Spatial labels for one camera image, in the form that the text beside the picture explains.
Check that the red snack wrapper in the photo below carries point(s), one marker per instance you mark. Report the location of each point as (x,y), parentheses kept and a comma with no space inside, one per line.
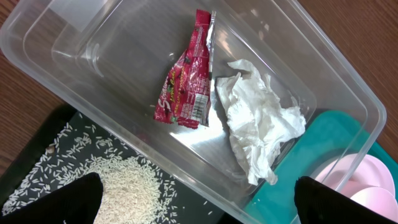
(185,96)

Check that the large pink plate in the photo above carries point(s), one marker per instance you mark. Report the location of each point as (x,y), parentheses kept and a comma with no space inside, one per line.
(371,172)

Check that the white napkin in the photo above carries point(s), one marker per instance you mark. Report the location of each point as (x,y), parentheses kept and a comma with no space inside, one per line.
(258,124)

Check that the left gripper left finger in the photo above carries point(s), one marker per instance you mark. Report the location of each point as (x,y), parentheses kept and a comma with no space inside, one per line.
(77,202)

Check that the black plastic tray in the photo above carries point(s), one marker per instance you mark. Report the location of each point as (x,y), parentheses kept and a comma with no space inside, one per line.
(37,143)

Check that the clear plastic bin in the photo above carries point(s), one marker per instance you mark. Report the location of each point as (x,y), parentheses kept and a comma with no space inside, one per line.
(109,60)

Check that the small pink plate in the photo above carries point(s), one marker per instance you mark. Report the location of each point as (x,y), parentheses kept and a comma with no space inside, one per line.
(378,200)

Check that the teal serving tray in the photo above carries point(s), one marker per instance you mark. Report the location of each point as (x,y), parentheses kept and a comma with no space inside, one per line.
(324,152)

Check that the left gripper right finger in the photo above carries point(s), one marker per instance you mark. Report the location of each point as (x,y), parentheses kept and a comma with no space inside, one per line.
(319,204)

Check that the white rice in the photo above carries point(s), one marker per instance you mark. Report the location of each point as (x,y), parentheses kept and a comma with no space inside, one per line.
(135,189)

